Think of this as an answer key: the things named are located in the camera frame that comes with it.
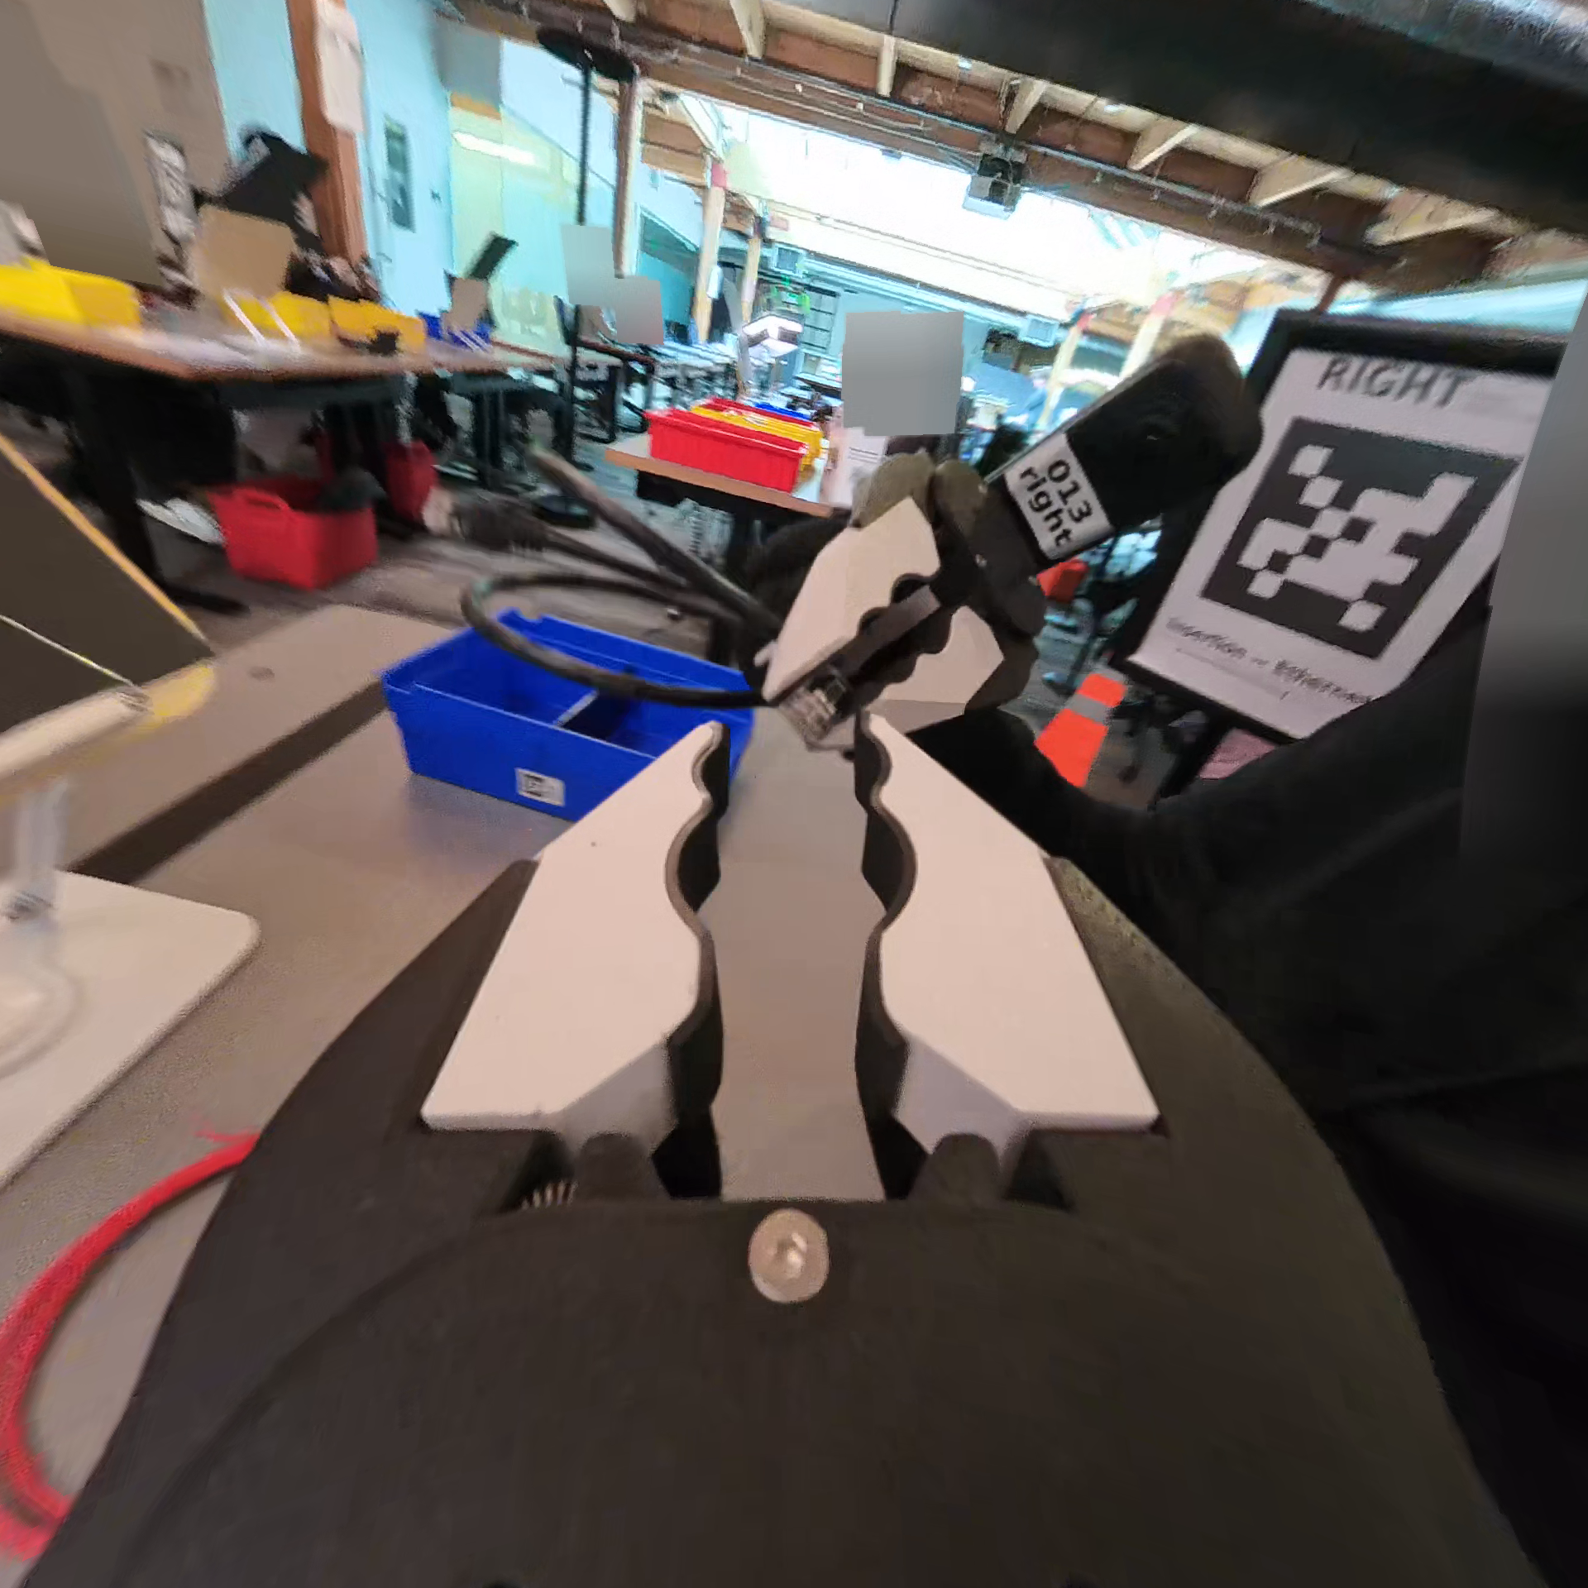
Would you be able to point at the black framed marker sign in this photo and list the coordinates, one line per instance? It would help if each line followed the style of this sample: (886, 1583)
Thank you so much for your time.
(1365, 521)

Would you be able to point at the red storage bin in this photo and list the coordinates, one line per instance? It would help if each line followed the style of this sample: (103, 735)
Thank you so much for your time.
(720, 448)

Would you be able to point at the person's black clothing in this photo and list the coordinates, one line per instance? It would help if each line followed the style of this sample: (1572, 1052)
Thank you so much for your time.
(1489, 1302)

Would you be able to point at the person's right hand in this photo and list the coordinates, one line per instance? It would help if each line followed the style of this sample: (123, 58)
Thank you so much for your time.
(1018, 769)

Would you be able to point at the red plastic crate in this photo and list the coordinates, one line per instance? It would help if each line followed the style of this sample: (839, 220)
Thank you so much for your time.
(292, 539)

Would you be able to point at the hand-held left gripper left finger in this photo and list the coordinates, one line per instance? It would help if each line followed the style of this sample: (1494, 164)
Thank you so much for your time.
(571, 968)

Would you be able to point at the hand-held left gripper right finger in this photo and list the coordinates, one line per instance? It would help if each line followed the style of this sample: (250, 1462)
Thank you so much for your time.
(1005, 979)

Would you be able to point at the person's right forearm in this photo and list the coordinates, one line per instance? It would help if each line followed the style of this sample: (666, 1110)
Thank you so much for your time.
(1302, 893)

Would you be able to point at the wooden work table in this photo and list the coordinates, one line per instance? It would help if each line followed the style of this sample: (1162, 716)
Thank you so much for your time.
(745, 493)

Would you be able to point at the orange traffic cone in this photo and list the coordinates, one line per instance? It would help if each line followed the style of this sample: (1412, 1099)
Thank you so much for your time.
(1077, 731)

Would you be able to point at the long work table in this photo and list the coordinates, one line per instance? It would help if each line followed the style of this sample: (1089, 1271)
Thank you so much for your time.
(249, 359)

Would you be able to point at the ceiling projector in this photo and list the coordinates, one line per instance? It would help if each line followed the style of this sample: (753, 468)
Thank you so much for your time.
(996, 184)

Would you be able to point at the yellow storage bin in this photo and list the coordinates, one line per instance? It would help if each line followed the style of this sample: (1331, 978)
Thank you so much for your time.
(360, 324)
(62, 298)

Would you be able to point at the blue storage bin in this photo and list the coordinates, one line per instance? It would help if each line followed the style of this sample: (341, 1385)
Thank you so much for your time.
(497, 731)

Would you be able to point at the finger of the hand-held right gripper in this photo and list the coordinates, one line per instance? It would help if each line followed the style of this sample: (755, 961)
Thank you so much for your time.
(856, 582)
(962, 652)

